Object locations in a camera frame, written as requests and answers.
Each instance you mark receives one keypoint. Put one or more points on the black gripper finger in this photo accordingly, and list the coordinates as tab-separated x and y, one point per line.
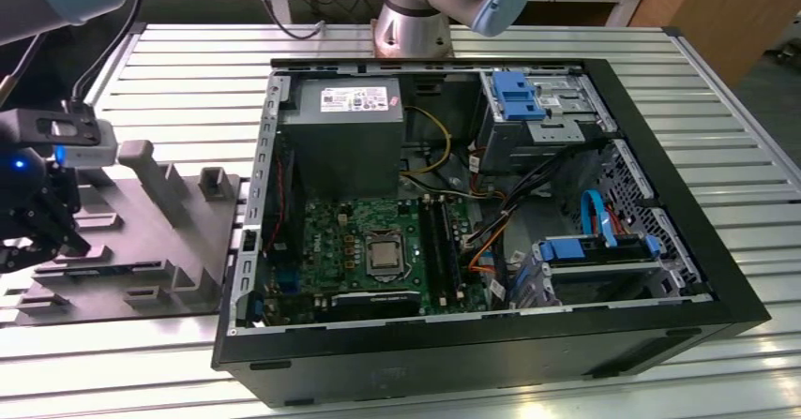
58	213
18	257

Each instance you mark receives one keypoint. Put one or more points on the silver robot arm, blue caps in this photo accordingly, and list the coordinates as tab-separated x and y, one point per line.
412	30

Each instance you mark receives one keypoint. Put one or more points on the grey parts rack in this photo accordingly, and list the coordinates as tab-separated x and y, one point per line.
163	231

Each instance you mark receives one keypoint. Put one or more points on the green motherboard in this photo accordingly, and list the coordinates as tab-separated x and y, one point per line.
331	231

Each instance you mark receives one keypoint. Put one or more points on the grey power supply unit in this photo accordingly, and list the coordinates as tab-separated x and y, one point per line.
337	156

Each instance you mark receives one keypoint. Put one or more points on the silver CPU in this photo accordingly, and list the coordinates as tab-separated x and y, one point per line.
383	254

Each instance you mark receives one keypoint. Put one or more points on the black graphics card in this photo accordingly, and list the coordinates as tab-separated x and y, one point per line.
375	304

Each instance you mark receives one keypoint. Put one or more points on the black PC case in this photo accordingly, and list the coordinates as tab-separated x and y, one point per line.
438	363

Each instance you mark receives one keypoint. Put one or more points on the blue optical drive carrier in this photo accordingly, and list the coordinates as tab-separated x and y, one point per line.
515	95

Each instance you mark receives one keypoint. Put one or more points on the hard disk in blue carrier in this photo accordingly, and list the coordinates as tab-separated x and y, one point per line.
563	250

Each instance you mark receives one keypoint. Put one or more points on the grey metal drive cage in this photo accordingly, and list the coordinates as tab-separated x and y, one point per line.
563	133

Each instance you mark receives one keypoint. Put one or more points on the grey metal disk bay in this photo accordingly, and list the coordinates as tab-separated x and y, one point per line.
600	269

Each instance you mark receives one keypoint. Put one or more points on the wooden cabinet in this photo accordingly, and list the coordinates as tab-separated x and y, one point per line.
719	16

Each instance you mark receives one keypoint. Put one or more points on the silver wrist camera, black mount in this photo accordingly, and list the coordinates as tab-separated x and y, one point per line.
87	149

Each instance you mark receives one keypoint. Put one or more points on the blue drive bracket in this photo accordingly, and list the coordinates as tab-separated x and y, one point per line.
526	283

